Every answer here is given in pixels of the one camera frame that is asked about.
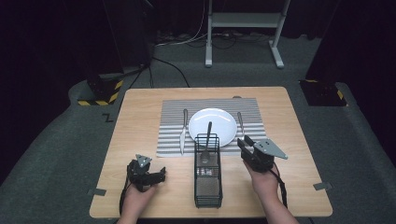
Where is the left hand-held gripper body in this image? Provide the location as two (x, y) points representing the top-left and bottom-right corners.
(126, 154), (160, 192)

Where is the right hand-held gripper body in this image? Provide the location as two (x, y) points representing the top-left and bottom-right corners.
(242, 138), (289, 173)

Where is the silver table knife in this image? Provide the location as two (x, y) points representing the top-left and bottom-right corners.
(179, 108), (190, 156)

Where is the black wire cutlery caddy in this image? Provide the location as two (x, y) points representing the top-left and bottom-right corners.
(193, 133), (224, 209)

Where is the person's left hand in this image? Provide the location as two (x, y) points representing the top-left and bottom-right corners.
(121, 183), (157, 218)

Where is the person's right hand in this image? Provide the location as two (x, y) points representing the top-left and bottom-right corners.
(243, 161), (280, 201)

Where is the white round plate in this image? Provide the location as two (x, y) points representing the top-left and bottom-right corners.
(188, 107), (238, 148)

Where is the grey striped placemat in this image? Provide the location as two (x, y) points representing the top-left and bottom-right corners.
(156, 97), (271, 158)

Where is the silver spoon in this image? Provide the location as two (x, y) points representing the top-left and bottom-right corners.
(200, 120), (214, 165)

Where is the grey tape piece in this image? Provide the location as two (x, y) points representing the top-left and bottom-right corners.
(87, 188), (107, 197)
(312, 181), (333, 191)

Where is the black base with hazard stripes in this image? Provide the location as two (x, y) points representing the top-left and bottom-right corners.
(78, 73), (124, 106)
(298, 78), (348, 107)

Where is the dark upright panel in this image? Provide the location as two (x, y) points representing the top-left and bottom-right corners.
(102, 0), (154, 68)

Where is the left hand-held gripper black cable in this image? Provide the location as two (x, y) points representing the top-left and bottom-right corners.
(119, 166), (133, 217)

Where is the hand-held gripper black cable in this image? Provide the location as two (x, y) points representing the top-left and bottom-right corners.
(119, 166), (133, 217)
(269, 168), (289, 209)

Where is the right hand-held gripper black cable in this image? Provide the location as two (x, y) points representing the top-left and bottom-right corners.
(269, 168), (289, 209)

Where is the black floor cable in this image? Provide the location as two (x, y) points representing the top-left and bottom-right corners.
(151, 56), (191, 89)

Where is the bundle of floor cables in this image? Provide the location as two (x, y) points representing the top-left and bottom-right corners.
(210, 31), (273, 50)

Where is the white floor cable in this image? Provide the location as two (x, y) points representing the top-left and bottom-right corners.
(154, 0), (210, 49)

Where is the white metal stand frame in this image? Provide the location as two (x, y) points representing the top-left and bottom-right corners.
(205, 0), (292, 69)

